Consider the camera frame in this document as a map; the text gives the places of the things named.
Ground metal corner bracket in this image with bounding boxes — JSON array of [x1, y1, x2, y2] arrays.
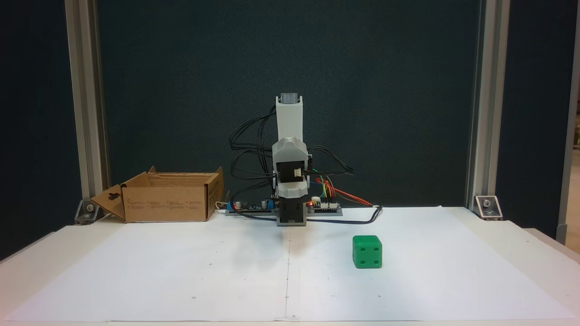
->
[[474, 195, 503, 221], [75, 199, 107, 225]]

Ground coloured jumper wires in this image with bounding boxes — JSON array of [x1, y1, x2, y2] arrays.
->
[[310, 174, 373, 206]]

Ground green die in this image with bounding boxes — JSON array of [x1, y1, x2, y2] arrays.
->
[[352, 235, 383, 269]]

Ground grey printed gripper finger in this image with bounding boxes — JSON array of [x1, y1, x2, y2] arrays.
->
[[272, 136, 309, 163]]

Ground black arm wire bundle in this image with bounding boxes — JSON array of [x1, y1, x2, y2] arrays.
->
[[229, 105, 355, 191]]

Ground circuit board with blue parts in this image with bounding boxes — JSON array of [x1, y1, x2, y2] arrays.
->
[[225, 198, 278, 217]]

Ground thick black power cable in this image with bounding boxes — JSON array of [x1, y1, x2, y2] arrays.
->
[[227, 205, 384, 225]]

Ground circuit board with white connector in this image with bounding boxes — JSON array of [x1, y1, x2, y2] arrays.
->
[[307, 196, 343, 216]]

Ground open cardboard box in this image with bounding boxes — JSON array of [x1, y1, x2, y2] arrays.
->
[[91, 166, 225, 223]]

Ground aluminium frame post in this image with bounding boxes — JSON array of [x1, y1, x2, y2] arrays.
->
[[65, 0, 109, 213], [465, 0, 510, 211], [556, 0, 580, 245]]

